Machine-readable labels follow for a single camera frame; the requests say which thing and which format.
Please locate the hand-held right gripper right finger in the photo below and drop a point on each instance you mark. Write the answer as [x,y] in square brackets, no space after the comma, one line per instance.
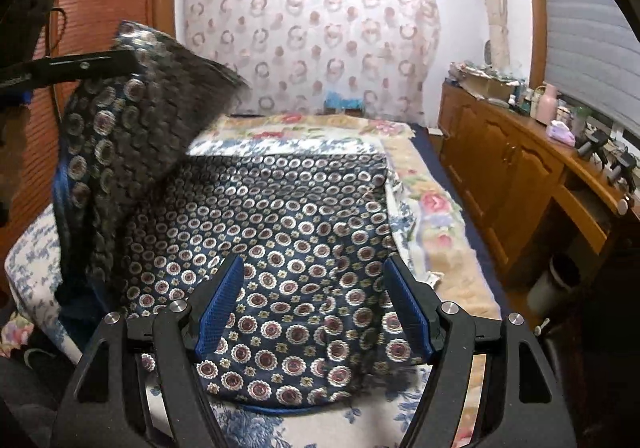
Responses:
[407,300]

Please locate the pink thermos jug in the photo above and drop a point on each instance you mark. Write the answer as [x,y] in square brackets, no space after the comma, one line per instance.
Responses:
[546,105]

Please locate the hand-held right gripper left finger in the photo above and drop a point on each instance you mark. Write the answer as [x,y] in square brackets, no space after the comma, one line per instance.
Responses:
[222,303]

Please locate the cardboard box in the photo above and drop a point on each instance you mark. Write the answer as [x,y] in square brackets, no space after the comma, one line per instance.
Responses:
[487,85]

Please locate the grey window blind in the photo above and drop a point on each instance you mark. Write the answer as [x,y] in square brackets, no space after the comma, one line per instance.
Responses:
[590,27]

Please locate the purple cloth bundle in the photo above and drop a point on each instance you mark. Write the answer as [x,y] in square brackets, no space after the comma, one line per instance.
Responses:
[560,133]

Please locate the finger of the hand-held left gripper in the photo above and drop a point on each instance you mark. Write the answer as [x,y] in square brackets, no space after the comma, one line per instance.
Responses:
[85,65]

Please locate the blue white floral bedsheet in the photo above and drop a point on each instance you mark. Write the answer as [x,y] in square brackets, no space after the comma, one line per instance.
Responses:
[30,248]

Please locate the grey trash can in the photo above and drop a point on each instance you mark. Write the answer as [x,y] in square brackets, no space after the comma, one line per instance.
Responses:
[552,283]

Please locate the black handheld device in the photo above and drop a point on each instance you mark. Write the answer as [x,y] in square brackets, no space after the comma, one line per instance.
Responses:
[620,166]
[592,143]

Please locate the long wooden cabinet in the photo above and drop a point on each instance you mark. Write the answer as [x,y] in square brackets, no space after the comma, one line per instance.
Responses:
[500,162]

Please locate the navy patterned satin pajama top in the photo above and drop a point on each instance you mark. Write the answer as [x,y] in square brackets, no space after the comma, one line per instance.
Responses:
[300,238]

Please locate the sheer curtain with circles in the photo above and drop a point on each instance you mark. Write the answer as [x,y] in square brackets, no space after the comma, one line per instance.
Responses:
[310,32]

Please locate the blue plastic bag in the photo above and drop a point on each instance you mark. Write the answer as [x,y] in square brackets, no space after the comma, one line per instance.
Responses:
[344,102]

